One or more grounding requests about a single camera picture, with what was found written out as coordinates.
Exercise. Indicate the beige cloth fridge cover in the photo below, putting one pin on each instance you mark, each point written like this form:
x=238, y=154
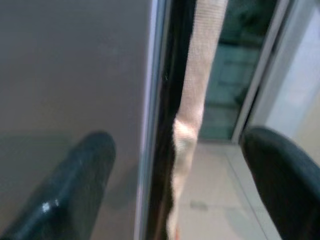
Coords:
x=200, y=75

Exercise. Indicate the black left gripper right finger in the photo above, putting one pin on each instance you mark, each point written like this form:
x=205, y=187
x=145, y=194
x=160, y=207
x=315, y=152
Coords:
x=287, y=187

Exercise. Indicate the glass sliding door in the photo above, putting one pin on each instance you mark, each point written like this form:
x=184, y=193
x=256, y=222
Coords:
x=237, y=75

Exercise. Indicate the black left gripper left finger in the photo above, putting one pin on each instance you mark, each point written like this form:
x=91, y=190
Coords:
x=70, y=187

